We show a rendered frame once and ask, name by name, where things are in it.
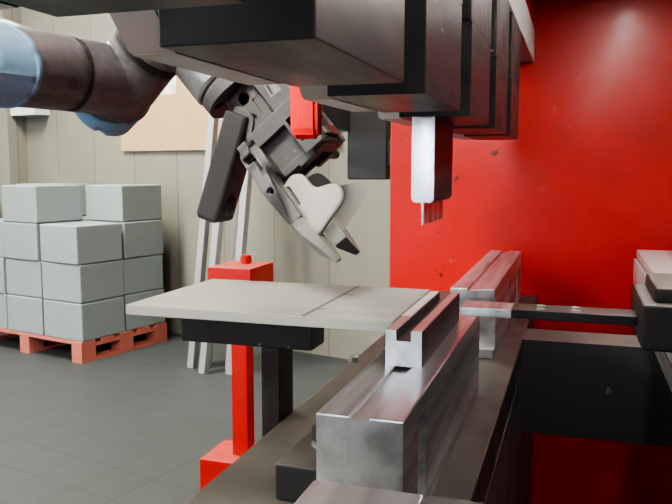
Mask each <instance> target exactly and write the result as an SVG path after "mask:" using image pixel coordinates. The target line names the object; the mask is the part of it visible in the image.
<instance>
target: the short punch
mask: <svg viewBox="0 0 672 504"><path fill-rule="evenodd" d="M452 160H453V123H451V122H449V121H446V120H443V119H441V118H438V117H435V116H427V117H412V181H411V199H412V200H413V202H414V203H421V225H425V224H428V223H431V222H433V221H436V220H439V219H442V218H443V200H445V199H449V198H450V197H451V196H452Z"/></svg>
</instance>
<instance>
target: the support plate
mask: <svg viewBox="0 0 672 504"><path fill-rule="evenodd" d="M354 287H356V286H348V285H327V284H307V283H287V282H267V281H247V280H227V279H210V280H207V281H204V282H200V283H197V284H193V285H190V286H187V287H183V288H180V289H177V290H173V291H170V292H167V293H163V294H160V295H157V296H153V297H150V298H147V299H143V300H140V301H137V302H133V303H130V304H127V305H126V314H127V315H139V316H154V317H168V318H183V319H197V320H212V321H227V322H241V323H256V324H270V325H285V326H300V327H314V328H329V329H343V330H358V331H372V332H386V329H387V328H388V327H390V326H391V325H392V324H393V323H394V322H396V321H397V320H398V319H399V318H400V317H402V315H403V314H404V313H405V312H407V311H408V310H409V309H410V308H411V307H413V306H414V305H415V304H416V303H417V302H419V301H420V300H421V299H422V298H423V297H425V296H426V295H427V294H428V293H429V292H431V290H428V289H408V288H388V287H368V286H360V287H358V288H356V289H354V290H353V291H351V292H349V293H347V294H353V295H343V296H341V297H340V298H338V299H336V300H334V301H332V302H330V303H328V304H327V305H325V306H323V307H321V308H322V309H317V310H315V311H314V312H312V313H310V314H308V315H306V316H301V315H303V314H305V313H307V312H309V311H311V310H313V309H314V308H316V307H318V306H320V305H322V304H324V303H326V302H328V301H330V300H331V299H333V298H335V297H337V296H339V295H341V294H343V293H345V292H347V291H348V290H350V289H352V288H354ZM323 309H326V310H323Z"/></svg>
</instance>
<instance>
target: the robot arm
mask: <svg viewBox="0 0 672 504"><path fill-rule="evenodd" d="M175 75H177V77H178V78H179V79H180V81H181V82H182V83H183V84H184V86H185V87H186V88H187V89H188V91H189V92H190V93H191V95H192V96H193V97H194V98H195V100H196V101H197V102H198V103H199V105H202V106H203V107H204V108H205V109H206V111H207V112H208V113H209V114H210V116H211V117H212V118H215V119H219V118H223V121H222V125H221V128H220V132H219V135H218V139H217V142H216V146H215V149H214V153H213V156H212V160H211V163H210V167H209V170H208V174H207V177H206V181H205V184H204V188H203V191H202V195H201V198H200V202H199V205H198V209H197V216H198V217H199V218H200V219H203V220H206V221H208V222H211V223H219V222H225V221H230V220H232V218H233V216H234V213H235V210H236V206H237V203H238V199H239V196H240V193H241V189H242V186H243V183H244V179H245V176H246V172H247V171H248V172H249V174H250V175H251V176H252V178H253V179H254V180H255V182H256V184H257V186H258V187H259V189H260V191H261V192H262V193H263V195H264V196H265V198H266V199H267V200H268V201H269V203H270V204H271V205H272V206H273V207H274V208H275V210H276V211H277V212H278V213H279V214H280V215H281V217H282V218H283V219H284V220H285V221H286V222H287V224H290V225H291V227H292V228H293V229H294V230H295V231H296V232H297V234H298V235H299V236H300V237H301V238H302V239H303V240H304V241H305V242H306V243H307V244H309V245H310V246H311V247H312V248H313V249H314V250H315V251H316V252H317V253H318V254H319V255H321V256H323V257H325V258H328V259H330V260H332V261H334V262H339V261H340V260H342V258H341V256H340V255H339V253H338V252H337V251H336V249H335V248H334V246H333V245H332V243H331V242H330V241H329V240H328V239H327V237H326V236H325V235H324V234H323V232H324V233H325V234H326V235H327V236H328V237H329V238H330V239H331V240H332V242H333V243H334V245H335V246H336V248H338V249H341V250H344V251H346V252H349V253H351V254H354V255H357V254H358V253H360V250H359V248H358V246H357V244H356V243H355V241H354V239H353V238H352V236H351V235H350V233H349V232H348V230H347V229H346V226H347V225H348V223H349V222H350V220H351V219H352V217H353V216H354V214H355V213H356V211H357V210H358V208H359V207H360V205H361V204H362V202H363V201H364V199H365V190H364V188H363V187H362V186H361V185H360V184H359V183H356V182H351V183H347V184H344V185H340V186H339V185H338V184H335V183H331V182H330V181H329V180H328V179H327V178H326V177H325V176H324V175H322V174H319V173H316V174H312V175H310V176H309V177H308V178H307V177H306V175H307V174H308V173H309V172H310V171H311V170H312V169H313V168H315V167H316V166H317V167H321V166H322V165H323V164H324V163H325V162H327V161H328V160H329V159H330V158H331V157H332V156H333V155H334V153H333V152H334V151H335V150H336V149H338V148H339V147H340V146H341V145H342V144H343V142H344V141H345V140H346V139H345V138H344V137H343V136H342V134H341V133H340V132H339V131H338V129H337V128H336V127H335V126H334V124H333V123H332V122H331V121H330V119H329V118H328V117H327V116H326V114H325V113H324V112H323V111H322V134H321V135H319V136H317V139H296V136H295V135H292V133H291V114H290V85H287V84H284V83H282V84H269V85H245V84H241V83H237V82H233V81H229V80H225V79H222V78H218V77H214V76H210V75H206V74H202V73H198V72H194V71H190V70H186V69H182V68H179V67H175V66H171V65H167V64H163V63H159V62H155V61H151V60H147V59H143V58H139V57H135V56H133V55H132V53H129V51H128V49H127V47H126V45H125V43H124V41H123V39H122V37H121V35H120V34H119V32H118V30H116V31H115V32H114V34H113V35H112V36H111V38H110V39H109V41H108V42H105V43H104V42H100V41H94V40H88V39H82V38H77V37H73V36H68V35H62V34H57V33H52V32H46V31H41V30H37V29H33V28H29V27H26V26H23V25H20V24H18V23H15V22H13V21H10V20H7V19H5V18H2V17H0V108H16V107H21V108H33V109H46V110H58V111H67V112H75V114H76V115H77V117H78V118H79V119H80V120H81V121H82V122H83V123H84V124H85V125H86V126H87V127H89V128H90V129H92V130H94V131H97V130H99V131H101V132H102V133H103V134H104V135H106V136H121V135H124V134H126V133H127V132H129V131H130V130H131V128H132V127H133V126H134V125H135V124H136V123H137V122H138V121H139V120H141V119H142V118H143V117H144V116H145V115H146V114H147V113H148V111H149V109H150V107H151V105H152V104H153V103H154V101H155V100H156V99H157V98H158V96H159V95H160V94H161V93H162V91H163V90H164V89H165V87H166V86H167V85H168V84H169V82H170V81H171V80H172V79H173V77H174V76H175Z"/></svg>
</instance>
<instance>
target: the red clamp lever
mask: <svg viewBox="0 0 672 504"><path fill-rule="evenodd" d="M290 114H291V133H292V135H295V136H296V139H317V136H319V135H321V134H322V104H319V103H316V102H312V101H308V100H304V98H302V96H301V93H300V89H299V87H294V86H291V85H290Z"/></svg>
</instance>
